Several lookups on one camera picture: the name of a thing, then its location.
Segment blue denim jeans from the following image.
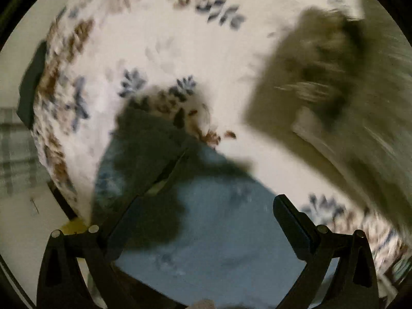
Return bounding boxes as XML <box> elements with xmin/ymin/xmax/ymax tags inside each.
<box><xmin>91</xmin><ymin>106</ymin><xmax>305</xmax><ymax>308</ymax></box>

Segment grey window curtain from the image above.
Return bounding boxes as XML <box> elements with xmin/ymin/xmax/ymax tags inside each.
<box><xmin>0</xmin><ymin>108</ymin><xmax>50</xmax><ymax>198</ymax></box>

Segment floral white bed blanket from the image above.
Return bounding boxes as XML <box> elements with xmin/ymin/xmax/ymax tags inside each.
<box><xmin>33</xmin><ymin>0</ymin><xmax>411</xmax><ymax>278</ymax></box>

